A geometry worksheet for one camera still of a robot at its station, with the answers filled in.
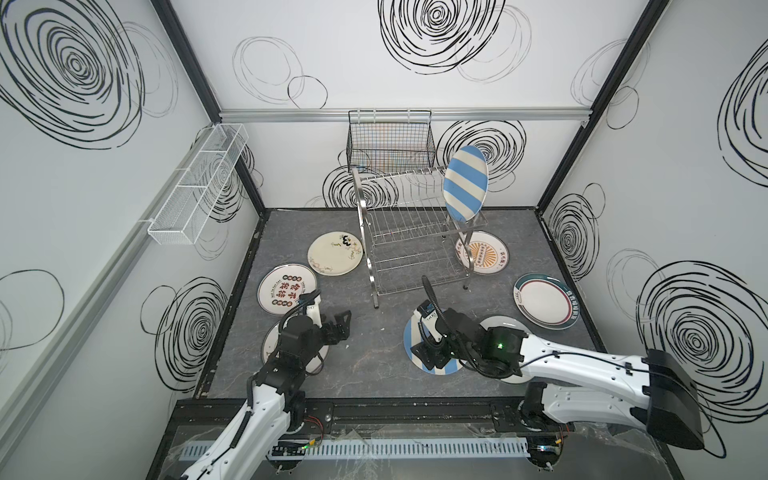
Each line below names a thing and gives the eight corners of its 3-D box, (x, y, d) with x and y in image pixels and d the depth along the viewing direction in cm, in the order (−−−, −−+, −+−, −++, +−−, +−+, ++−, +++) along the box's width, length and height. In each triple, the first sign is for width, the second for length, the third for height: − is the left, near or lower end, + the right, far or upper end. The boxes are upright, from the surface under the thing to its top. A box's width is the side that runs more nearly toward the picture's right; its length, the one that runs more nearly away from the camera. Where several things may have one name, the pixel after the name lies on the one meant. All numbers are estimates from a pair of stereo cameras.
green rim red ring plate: (522, 330, 90) (525, 327, 89) (506, 276, 102) (508, 273, 101) (587, 330, 90) (591, 327, 89) (563, 276, 102) (566, 273, 101)
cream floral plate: (304, 276, 103) (303, 273, 101) (313, 235, 114) (312, 231, 113) (361, 276, 103) (361, 272, 101) (364, 235, 114) (364, 231, 113)
